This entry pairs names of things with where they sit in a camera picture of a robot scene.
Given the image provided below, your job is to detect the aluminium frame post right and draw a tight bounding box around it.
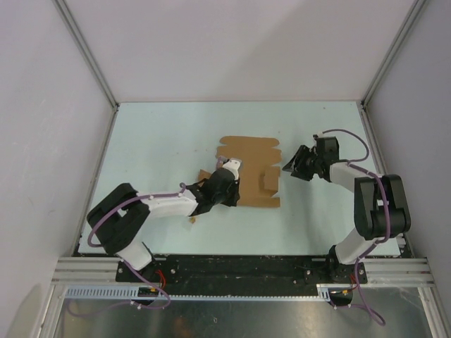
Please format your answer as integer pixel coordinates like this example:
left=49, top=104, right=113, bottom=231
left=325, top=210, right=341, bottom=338
left=359, top=0, right=429, bottom=110

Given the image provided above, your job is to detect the aluminium frame post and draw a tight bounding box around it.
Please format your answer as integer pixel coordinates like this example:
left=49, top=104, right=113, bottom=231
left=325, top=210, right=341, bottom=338
left=51, top=0, right=121, bottom=112
left=359, top=0, right=429, bottom=110

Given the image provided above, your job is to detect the grey slotted cable duct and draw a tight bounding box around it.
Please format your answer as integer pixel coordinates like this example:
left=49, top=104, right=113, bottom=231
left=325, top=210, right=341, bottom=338
left=65, top=284, right=357, bottom=303

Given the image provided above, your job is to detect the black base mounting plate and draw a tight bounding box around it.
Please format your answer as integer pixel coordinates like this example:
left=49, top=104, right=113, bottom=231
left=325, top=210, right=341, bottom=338
left=137, top=254, right=368, bottom=284

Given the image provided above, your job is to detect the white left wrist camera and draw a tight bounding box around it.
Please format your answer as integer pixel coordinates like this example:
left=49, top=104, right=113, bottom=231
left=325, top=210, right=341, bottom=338
left=222, top=158, right=242, bottom=180

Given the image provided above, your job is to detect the aluminium frame post left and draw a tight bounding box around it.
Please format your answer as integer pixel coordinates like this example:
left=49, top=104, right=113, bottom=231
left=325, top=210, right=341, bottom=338
left=51, top=0, right=121, bottom=112

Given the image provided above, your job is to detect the aluminium front rail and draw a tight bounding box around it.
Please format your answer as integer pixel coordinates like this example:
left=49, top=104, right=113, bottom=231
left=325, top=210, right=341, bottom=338
left=52, top=255, right=435, bottom=287

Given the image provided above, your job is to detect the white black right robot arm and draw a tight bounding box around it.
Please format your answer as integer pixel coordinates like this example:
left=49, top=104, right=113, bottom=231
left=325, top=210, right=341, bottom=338
left=283, top=135, right=411, bottom=282

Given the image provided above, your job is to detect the brown cardboard box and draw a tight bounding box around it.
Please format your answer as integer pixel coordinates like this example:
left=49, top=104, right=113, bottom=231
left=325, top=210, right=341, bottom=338
left=216, top=136, right=282, bottom=208

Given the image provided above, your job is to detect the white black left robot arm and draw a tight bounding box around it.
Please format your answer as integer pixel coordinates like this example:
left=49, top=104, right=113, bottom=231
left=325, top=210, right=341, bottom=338
left=87, top=158, right=241, bottom=282

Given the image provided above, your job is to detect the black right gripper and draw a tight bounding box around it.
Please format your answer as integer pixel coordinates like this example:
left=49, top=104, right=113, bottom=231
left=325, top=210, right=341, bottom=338
left=283, top=144, right=323, bottom=181

